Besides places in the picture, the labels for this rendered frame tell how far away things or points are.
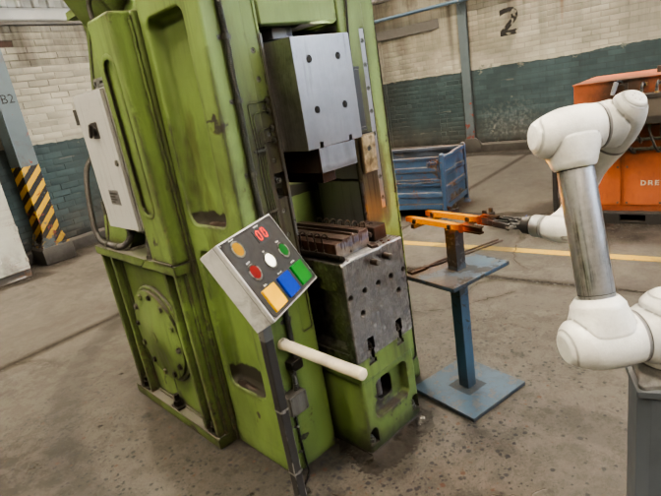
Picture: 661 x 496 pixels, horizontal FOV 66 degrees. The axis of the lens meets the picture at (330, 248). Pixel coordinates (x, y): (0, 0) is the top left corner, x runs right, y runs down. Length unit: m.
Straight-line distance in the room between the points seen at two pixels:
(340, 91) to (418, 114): 8.42
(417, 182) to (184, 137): 3.96
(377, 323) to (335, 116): 0.87
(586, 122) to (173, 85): 1.50
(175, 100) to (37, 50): 5.89
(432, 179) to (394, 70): 5.14
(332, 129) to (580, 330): 1.11
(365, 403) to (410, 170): 3.90
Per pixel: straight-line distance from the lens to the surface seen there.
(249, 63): 1.97
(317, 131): 1.96
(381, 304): 2.21
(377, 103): 2.44
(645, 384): 1.79
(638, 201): 5.29
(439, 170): 5.71
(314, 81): 1.97
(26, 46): 7.99
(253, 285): 1.51
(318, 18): 2.23
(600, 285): 1.62
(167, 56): 2.22
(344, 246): 2.08
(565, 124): 1.58
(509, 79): 9.67
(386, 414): 2.44
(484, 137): 9.93
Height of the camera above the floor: 1.58
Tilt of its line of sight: 17 degrees down
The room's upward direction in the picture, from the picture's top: 10 degrees counter-clockwise
